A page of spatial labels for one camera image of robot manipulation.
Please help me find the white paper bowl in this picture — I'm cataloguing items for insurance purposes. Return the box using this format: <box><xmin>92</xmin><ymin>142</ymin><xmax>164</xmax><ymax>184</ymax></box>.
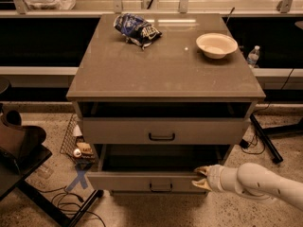
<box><xmin>196</xmin><ymin>33</ymin><xmax>238</xmax><ymax>60</ymax></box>

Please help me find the wire mesh basket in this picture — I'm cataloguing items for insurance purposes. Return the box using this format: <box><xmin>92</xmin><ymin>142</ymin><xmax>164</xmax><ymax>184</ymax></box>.
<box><xmin>60</xmin><ymin>114</ymin><xmax>95</xmax><ymax>165</ymax></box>

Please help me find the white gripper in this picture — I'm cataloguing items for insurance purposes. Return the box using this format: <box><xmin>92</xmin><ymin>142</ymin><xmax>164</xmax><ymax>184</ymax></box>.
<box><xmin>191</xmin><ymin>165</ymin><xmax>223</xmax><ymax>192</ymax></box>

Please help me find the black floor cable right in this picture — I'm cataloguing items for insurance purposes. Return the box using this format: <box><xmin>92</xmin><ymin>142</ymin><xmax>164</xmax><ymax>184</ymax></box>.
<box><xmin>239</xmin><ymin>134</ymin><xmax>267</xmax><ymax>156</ymax></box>

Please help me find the blue chip bag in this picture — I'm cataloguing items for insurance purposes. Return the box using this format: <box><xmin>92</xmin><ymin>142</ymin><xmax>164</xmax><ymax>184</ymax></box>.
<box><xmin>114</xmin><ymin>13</ymin><xmax>162</xmax><ymax>50</ymax></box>

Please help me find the clear water bottle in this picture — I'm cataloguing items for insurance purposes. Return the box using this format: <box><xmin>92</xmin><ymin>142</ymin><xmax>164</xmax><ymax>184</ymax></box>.
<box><xmin>246</xmin><ymin>45</ymin><xmax>259</xmax><ymax>68</ymax></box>

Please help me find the blue tape cross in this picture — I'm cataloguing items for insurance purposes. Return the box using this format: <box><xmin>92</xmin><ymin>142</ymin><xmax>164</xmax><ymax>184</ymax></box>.
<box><xmin>66</xmin><ymin>170</ymin><xmax>88</xmax><ymax>191</ymax></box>

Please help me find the grey top drawer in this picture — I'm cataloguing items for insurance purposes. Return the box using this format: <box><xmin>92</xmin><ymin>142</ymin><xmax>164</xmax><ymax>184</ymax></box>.
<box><xmin>79</xmin><ymin>117</ymin><xmax>250</xmax><ymax>145</ymax></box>

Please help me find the black table stand left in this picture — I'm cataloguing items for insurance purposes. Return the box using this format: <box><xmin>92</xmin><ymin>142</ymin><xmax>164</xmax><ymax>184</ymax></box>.
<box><xmin>0</xmin><ymin>145</ymin><xmax>105</xmax><ymax>227</ymax></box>

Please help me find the grey drawer cabinet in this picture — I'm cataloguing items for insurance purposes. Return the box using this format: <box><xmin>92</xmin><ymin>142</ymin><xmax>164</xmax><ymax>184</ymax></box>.
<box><xmin>65</xmin><ymin>12</ymin><xmax>267</xmax><ymax>197</ymax></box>

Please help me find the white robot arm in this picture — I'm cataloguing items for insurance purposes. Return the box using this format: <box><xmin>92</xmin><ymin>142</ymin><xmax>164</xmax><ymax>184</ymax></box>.
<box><xmin>192</xmin><ymin>163</ymin><xmax>303</xmax><ymax>210</ymax></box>

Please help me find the black floor cable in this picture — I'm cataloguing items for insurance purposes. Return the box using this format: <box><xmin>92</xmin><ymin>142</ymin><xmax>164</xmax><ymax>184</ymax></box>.
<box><xmin>34</xmin><ymin>186</ymin><xmax>107</xmax><ymax>227</ymax></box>
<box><xmin>239</xmin><ymin>134</ymin><xmax>267</xmax><ymax>156</ymax></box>

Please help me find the grey drawer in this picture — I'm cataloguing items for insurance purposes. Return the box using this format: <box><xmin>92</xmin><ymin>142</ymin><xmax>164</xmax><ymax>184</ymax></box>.
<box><xmin>79</xmin><ymin>117</ymin><xmax>250</xmax><ymax>145</ymax></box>
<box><xmin>87</xmin><ymin>145</ymin><xmax>231</xmax><ymax>194</ymax></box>

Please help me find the black floor cable left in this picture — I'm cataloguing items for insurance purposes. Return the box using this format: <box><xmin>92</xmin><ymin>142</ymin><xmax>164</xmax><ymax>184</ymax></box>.
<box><xmin>34</xmin><ymin>186</ymin><xmax>107</xmax><ymax>227</ymax></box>

